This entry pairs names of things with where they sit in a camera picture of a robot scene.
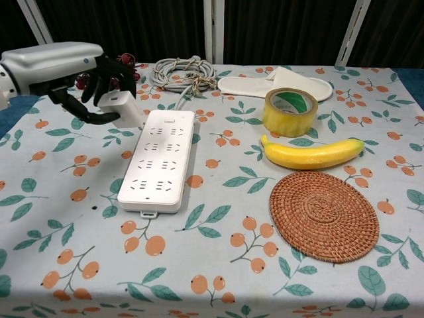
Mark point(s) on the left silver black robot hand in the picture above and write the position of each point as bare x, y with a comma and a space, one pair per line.
53, 64

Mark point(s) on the white charger adapter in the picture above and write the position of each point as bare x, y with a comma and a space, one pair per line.
127, 111

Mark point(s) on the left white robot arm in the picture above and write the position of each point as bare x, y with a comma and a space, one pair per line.
6, 89

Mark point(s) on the white power strip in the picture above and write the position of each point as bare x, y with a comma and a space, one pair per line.
155, 172

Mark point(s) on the dark red grape bunch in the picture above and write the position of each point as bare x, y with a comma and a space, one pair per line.
127, 59

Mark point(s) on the black curtain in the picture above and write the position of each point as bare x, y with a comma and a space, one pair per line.
132, 26

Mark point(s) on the white cloth slipper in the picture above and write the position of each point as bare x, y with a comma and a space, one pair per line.
245, 86

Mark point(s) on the clear packing tape roll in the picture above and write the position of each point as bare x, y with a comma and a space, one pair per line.
288, 121

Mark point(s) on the floral print tablecloth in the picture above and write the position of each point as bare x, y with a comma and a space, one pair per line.
212, 265

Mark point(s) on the yellow banana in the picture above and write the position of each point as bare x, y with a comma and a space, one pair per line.
308, 157

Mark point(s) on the round woven rattan coaster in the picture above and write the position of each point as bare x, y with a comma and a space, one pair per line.
324, 215

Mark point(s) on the white metal frame post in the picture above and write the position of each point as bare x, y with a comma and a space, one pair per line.
352, 33
212, 30
39, 26

